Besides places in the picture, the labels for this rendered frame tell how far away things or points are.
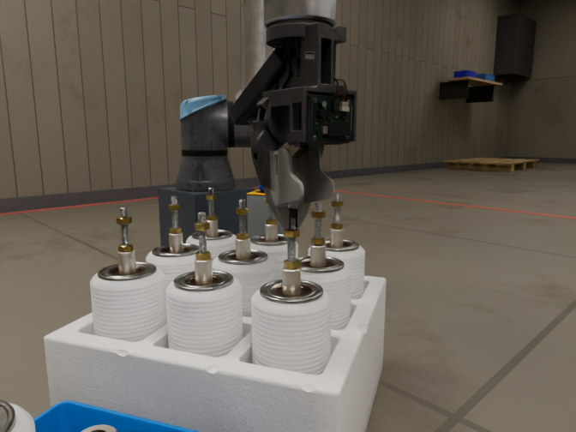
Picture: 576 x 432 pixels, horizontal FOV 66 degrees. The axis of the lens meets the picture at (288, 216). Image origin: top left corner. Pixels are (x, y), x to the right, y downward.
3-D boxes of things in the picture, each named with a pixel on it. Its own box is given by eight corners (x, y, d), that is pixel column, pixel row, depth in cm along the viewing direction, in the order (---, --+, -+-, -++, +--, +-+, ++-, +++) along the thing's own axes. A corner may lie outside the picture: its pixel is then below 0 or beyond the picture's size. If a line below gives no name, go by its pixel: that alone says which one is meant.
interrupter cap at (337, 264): (342, 276, 59) (342, 272, 59) (287, 273, 60) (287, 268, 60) (345, 261, 66) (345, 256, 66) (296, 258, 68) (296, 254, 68)
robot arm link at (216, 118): (183, 149, 118) (180, 97, 115) (233, 148, 119) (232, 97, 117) (177, 150, 106) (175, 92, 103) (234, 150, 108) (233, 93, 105)
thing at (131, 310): (108, 423, 57) (97, 289, 53) (93, 387, 65) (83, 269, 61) (179, 398, 62) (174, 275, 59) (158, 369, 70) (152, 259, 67)
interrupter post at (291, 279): (290, 299, 51) (290, 272, 50) (277, 293, 53) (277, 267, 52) (305, 295, 52) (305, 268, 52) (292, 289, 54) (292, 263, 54)
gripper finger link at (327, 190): (321, 234, 48) (320, 148, 46) (288, 225, 52) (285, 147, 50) (342, 230, 49) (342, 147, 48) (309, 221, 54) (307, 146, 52)
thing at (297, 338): (284, 468, 49) (284, 315, 46) (238, 424, 56) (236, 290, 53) (345, 433, 55) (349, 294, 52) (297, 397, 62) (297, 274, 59)
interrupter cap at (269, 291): (285, 312, 47) (285, 305, 47) (247, 292, 53) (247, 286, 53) (336, 296, 52) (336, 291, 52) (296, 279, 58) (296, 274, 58)
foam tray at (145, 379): (55, 459, 60) (41, 336, 57) (201, 338, 96) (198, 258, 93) (335, 546, 47) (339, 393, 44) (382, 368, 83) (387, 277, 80)
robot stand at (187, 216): (163, 297, 120) (157, 188, 115) (218, 282, 132) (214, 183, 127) (200, 316, 107) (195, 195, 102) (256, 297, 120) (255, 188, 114)
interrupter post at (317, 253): (325, 270, 62) (325, 247, 61) (308, 268, 62) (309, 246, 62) (327, 265, 64) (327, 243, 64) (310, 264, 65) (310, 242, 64)
